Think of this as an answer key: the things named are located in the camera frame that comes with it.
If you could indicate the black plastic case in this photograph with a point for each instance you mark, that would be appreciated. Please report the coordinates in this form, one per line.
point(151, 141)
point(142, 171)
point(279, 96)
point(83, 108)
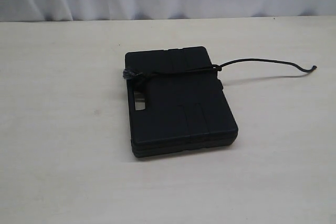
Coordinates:
point(178, 113)

